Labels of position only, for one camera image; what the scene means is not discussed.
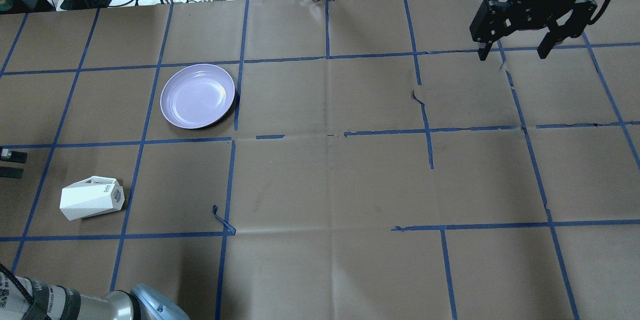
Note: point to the lilac plate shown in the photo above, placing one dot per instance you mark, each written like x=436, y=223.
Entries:
x=197, y=96

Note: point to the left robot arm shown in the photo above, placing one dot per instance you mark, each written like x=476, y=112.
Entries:
x=23, y=298

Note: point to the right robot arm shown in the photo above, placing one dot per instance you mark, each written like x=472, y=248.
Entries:
x=563, y=18

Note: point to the white geometric cup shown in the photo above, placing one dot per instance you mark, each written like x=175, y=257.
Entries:
x=92, y=196

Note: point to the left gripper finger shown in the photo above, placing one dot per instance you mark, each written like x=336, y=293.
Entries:
x=11, y=172
x=8, y=155

